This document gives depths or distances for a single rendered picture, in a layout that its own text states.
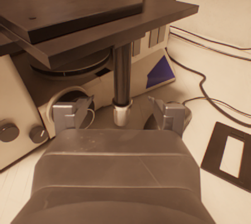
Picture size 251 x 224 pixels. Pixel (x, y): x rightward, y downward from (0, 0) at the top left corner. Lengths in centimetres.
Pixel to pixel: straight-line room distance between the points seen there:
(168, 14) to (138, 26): 5
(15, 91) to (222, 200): 29
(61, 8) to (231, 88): 41
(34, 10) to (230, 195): 31
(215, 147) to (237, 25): 50
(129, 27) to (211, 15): 61
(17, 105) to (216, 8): 68
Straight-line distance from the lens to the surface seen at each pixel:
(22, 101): 26
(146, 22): 18
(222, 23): 75
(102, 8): 18
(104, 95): 34
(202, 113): 38
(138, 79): 36
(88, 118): 27
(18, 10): 19
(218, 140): 34
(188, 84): 45
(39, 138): 29
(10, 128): 26
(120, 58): 23
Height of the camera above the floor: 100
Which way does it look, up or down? 40 degrees down
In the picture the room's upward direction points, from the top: 1 degrees clockwise
